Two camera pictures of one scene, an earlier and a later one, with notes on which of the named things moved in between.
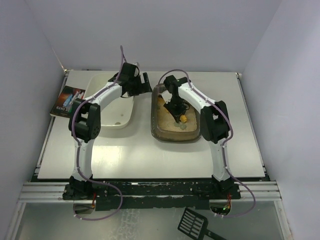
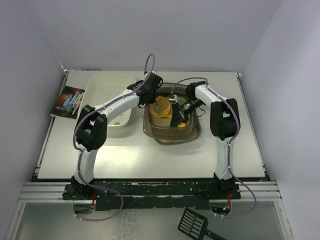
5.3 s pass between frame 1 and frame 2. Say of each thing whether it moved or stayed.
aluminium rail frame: stayed
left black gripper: moved
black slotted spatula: stayed
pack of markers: stayed
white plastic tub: stayed
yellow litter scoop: moved
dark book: stayed
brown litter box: moved
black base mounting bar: stayed
